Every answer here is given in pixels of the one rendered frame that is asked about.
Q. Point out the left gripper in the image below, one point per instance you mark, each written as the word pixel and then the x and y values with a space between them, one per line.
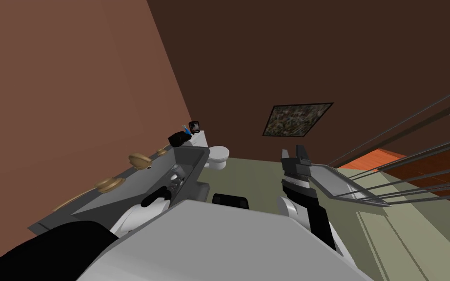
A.
pixel 177 178

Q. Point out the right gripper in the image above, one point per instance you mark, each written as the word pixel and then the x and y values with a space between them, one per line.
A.
pixel 297 168

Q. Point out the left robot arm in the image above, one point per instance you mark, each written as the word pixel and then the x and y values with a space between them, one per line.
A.
pixel 57 249

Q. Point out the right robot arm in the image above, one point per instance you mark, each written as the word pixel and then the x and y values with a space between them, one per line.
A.
pixel 314 214

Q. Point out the white toilet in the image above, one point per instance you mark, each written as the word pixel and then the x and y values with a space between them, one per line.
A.
pixel 218 155

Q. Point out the grey washbasin cabinet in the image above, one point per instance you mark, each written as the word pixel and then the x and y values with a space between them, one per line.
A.
pixel 131 193

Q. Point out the grey framed glass shower screen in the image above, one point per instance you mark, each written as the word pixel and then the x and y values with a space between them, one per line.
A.
pixel 335 182

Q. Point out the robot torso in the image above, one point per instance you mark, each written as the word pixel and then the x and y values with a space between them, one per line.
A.
pixel 217 246

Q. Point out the dark framed wall picture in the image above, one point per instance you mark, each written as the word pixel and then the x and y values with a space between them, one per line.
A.
pixel 297 120

